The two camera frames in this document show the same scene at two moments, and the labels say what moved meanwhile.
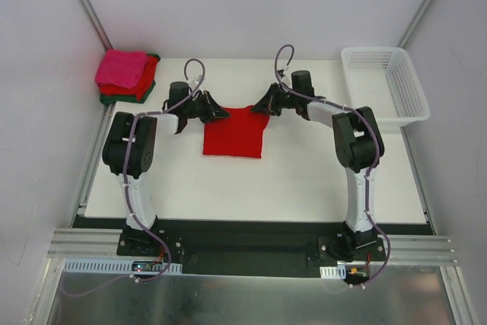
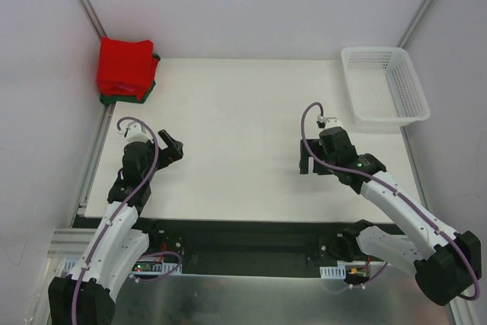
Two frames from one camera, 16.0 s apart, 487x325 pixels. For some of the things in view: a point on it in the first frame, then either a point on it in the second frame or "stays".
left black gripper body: [205, 106] to [166, 152]
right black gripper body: [274, 97] to [314, 161]
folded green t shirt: [131, 99] stays
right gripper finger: [262, 106] to [303, 157]
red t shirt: [240, 134] to [125, 66]
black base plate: [253, 248] stays
